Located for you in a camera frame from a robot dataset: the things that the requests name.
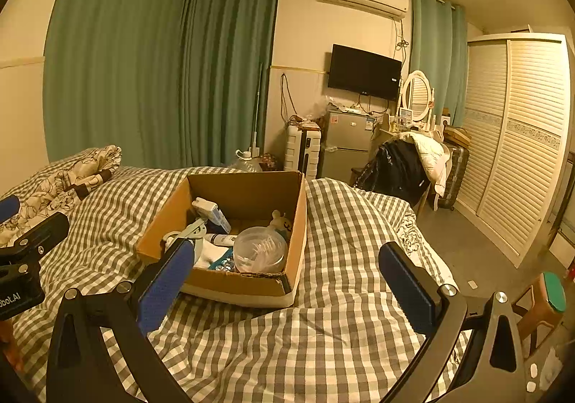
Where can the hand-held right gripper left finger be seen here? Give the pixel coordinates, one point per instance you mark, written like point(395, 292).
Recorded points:
point(165, 288)

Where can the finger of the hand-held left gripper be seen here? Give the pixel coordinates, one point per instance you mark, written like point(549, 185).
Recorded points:
point(9, 209)
point(42, 230)

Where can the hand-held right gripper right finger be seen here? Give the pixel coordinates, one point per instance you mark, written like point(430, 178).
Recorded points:
point(406, 290)

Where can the white sock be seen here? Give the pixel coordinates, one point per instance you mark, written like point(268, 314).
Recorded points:
point(209, 257)

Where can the pale green plastic hanger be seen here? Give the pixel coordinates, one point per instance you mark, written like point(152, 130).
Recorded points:
point(193, 232)

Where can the white tube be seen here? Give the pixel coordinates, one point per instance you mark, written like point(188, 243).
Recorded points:
point(220, 240)

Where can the pale tissue pack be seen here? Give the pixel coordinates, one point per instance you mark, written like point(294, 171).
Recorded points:
point(215, 214)

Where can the clear plastic bottle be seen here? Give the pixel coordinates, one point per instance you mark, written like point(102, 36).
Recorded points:
point(256, 245)

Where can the cardboard box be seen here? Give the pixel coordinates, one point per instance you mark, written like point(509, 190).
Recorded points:
point(251, 198)

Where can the floral quilt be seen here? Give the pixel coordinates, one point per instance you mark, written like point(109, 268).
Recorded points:
point(67, 180)

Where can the black jacket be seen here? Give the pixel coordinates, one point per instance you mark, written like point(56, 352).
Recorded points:
point(395, 171)

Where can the dark hard suitcase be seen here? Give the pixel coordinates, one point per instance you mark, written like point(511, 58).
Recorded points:
point(456, 174)

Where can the white padded jacket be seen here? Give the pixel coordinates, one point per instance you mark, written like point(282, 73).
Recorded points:
point(431, 151)

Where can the wooden stool green seat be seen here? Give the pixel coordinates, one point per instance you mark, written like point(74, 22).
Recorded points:
point(553, 293)

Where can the large clear water jug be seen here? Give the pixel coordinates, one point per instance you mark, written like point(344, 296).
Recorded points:
point(245, 162)

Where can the silver small fridge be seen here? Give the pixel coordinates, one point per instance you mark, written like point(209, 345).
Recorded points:
point(346, 144)

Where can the white plastic bag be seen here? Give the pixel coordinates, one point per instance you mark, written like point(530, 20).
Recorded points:
point(546, 371)

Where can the brown bag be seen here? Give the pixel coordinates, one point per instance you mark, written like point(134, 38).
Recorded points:
point(458, 136)

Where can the small patterned box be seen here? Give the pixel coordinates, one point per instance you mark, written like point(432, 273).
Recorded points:
point(268, 162)

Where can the white vanity table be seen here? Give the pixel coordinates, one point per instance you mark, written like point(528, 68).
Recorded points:
point(386, 129)

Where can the red canister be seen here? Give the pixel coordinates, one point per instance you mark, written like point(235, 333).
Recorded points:
point(571, 271)

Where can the white ribbed suitcase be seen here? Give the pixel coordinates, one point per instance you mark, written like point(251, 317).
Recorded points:
point(294, 149)

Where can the white louvred wardrobe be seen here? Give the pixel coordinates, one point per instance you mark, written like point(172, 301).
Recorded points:
point(521, 147)

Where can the wide green curtain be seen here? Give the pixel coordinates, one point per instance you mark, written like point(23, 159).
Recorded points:
point(117, 57)

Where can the oval white vanity mirror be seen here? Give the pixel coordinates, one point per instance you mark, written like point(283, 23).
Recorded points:
point(417, 93)

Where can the white pole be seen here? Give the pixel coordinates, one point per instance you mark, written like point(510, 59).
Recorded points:
point(256, 111)

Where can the narrow green curtain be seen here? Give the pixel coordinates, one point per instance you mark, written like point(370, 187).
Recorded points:
point(229, 66)

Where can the teal window curtain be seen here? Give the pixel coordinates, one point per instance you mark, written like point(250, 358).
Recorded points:
point(435, 57)

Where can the black wall television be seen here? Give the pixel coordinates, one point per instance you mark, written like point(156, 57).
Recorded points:
point(364, 70)

